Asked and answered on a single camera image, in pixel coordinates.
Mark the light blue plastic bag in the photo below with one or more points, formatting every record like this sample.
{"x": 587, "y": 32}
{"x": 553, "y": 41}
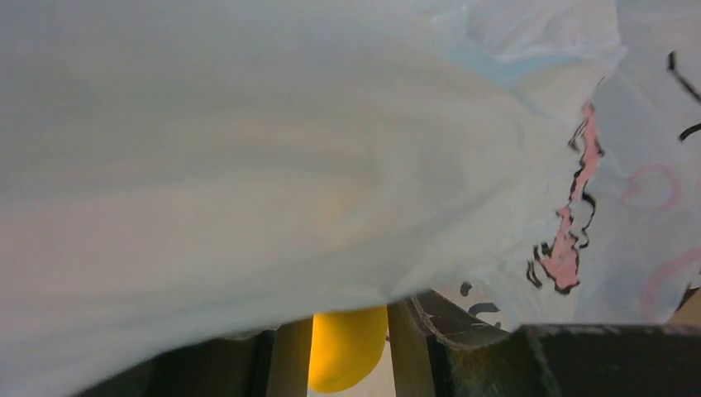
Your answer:
{"x": 174, "y": 171}

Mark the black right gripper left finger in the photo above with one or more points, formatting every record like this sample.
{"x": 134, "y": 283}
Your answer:
{"x": 270, "y": 363}

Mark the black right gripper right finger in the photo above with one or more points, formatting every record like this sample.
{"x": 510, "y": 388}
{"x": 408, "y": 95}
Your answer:
{"x": 438, "y": 349}

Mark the yellow fake squash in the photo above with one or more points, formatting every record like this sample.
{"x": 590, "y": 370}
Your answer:
{"x": 345, "y": 348}

